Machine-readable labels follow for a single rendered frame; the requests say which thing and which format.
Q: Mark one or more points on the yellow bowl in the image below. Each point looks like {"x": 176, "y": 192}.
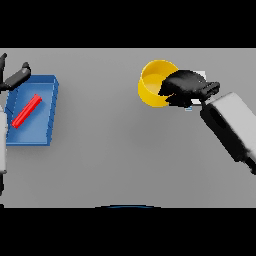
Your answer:
{"x": 153, "y": 83}

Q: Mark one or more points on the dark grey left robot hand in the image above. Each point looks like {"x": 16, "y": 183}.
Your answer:
{"x": 16, "y": 78}

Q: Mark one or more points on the red beaker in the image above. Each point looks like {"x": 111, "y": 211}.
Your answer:
{"x": 26, "y": 111}

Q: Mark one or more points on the blue tray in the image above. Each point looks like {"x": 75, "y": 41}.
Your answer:
{"x": 33, "y": 113}

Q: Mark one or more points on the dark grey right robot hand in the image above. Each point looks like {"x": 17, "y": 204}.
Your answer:
{"x": 186, "y": 86}

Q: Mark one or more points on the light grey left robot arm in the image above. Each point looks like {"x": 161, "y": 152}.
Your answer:
{"x": 2, "y": 140}

